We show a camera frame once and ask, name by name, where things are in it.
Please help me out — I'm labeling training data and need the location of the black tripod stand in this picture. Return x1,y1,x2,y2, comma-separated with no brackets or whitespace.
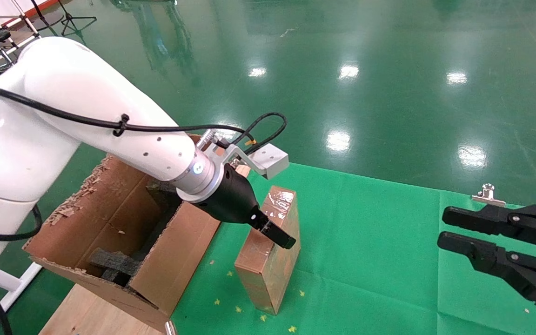
56,0,97,37

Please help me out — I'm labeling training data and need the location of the black round-base stand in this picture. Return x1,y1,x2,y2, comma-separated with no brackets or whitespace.
28,0,64,31

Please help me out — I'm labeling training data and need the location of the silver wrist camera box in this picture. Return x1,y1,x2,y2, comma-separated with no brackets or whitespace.
203,130,290,180

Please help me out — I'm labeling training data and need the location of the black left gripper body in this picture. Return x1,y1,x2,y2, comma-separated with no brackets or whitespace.
201,163,274,233

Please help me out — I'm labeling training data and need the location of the green table cloth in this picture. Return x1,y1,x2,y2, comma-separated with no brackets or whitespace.
170,163,536,335

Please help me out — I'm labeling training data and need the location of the large open cardboard carton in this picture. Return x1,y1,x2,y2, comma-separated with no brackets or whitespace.
22,135,252,332

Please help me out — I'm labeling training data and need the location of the white table frame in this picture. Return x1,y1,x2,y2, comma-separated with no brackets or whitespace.
0,263,43,335

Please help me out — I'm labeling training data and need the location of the small taped cardboard box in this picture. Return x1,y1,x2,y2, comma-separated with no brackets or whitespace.
234,186,301,315

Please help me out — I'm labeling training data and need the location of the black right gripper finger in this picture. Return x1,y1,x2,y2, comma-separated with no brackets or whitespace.
437,231,536,325
442,202,536,252

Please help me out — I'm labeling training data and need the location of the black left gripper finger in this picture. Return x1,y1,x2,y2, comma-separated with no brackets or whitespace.
260,219,296,250

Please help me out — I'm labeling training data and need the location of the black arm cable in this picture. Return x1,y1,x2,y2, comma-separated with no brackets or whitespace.
0,85,288,335

